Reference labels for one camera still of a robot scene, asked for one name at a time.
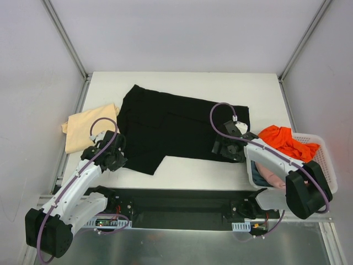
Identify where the right slotted cable duct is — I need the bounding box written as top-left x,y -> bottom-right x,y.
232,221 -> 252,232

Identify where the folded beige t shirt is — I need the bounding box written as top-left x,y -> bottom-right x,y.
61,103 -> 119,154

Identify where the white plastic basket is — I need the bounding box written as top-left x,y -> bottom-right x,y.
244,132 -> 338,193

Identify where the blue garment in basket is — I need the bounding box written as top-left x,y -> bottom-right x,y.
251,161 -> 270,187

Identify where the slotted cable duct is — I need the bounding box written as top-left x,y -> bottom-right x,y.
232,221 -> 252,232
82,218 -> 132,229

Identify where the aluminium front rail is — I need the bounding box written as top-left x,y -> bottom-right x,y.
34,194 -> 331,221

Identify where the right aluminium frame post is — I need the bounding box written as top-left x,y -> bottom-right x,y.
277,0 -> 333,82

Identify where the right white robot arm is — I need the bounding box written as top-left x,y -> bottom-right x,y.
212,132 -> 333,219

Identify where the orange t shirt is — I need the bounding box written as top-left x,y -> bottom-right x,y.
259,125 -> 320,163

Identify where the black t shirt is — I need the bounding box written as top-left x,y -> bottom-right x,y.
117,85 -> 250,175

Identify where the left aluminium frame post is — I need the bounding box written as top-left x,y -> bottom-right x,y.
41,0 -> 93,81

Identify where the aluminium frame post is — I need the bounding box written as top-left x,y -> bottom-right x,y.
277,0 -> 333,82
41,0 -> 93,81

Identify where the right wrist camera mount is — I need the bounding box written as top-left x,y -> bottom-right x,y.
224,115 -> 248,137

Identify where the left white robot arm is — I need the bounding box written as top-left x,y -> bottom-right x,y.
25,130 -> 127,258

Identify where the pink garment in basket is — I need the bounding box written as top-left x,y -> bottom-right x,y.
255,162 -> 286,190

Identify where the left slotted cable duct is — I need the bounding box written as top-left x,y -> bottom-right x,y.
82,218 -> 132,229

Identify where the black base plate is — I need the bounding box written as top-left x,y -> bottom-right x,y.
85,186 -> 280,231

